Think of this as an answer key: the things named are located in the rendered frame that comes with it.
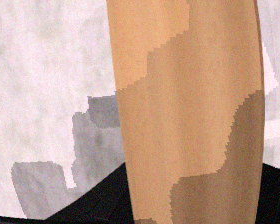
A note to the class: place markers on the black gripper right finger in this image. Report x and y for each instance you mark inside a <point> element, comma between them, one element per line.
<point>268,207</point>

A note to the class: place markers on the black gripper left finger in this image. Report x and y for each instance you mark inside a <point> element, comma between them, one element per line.
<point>108,202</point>

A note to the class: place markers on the light brown wooden board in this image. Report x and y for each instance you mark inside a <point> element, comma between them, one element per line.
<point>189,78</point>

